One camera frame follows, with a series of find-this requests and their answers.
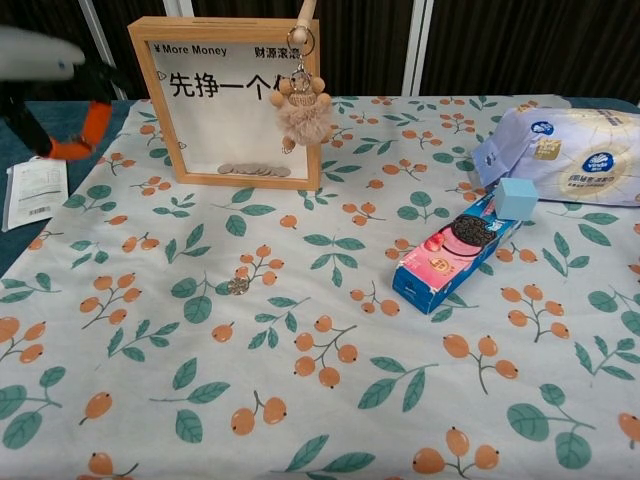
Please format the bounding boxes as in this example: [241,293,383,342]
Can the wooden coin bank box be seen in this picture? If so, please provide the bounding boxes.
[127,16,322,192]

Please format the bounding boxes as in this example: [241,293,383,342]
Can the white purple snack bag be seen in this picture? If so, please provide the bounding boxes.
[472,104,640,207]

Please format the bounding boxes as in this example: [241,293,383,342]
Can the floral printed tablecloth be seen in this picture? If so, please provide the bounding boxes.
[0,94,640,480]

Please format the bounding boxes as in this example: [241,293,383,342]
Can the dark ribbed partition panel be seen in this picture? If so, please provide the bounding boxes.
[97,0,169,99]
[0,0,121,101]
[424,0,640,101]
[172,0,416,97]

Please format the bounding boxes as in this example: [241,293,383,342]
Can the pink blue cookie box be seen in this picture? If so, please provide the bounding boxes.
[391,192,525,315]

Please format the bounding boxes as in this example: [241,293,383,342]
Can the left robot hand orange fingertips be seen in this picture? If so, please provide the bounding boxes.
[0,24,132,162]

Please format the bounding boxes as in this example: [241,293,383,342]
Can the white flat plastic package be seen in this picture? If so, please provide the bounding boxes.
[2,154,69,232]

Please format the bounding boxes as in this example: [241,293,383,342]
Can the thin grey partition post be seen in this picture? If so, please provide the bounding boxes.
[77,0,129,100]

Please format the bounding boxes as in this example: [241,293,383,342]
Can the light blue cube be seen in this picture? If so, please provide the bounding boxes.
[493,177,540,221]

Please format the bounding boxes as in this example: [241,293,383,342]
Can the fluffy beige pompom keychain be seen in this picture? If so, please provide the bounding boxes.
[269,24,334,155]

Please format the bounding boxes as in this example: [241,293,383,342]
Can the coins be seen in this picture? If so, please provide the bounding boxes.
[217,162,291,179]

